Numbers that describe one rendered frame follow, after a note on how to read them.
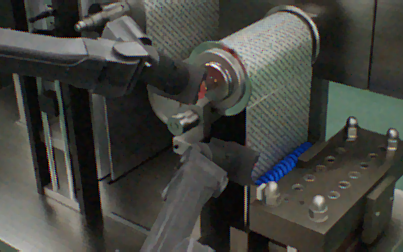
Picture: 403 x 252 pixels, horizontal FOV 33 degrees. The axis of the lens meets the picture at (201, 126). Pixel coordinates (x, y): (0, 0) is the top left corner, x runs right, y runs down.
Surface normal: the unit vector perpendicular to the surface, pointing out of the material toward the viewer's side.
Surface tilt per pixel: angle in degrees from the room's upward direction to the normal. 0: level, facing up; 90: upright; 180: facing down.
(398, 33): 90
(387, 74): 90
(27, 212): 0
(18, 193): 0
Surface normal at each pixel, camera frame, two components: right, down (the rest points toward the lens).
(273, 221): -0.62, 0.39
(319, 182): -0.03, -0.88
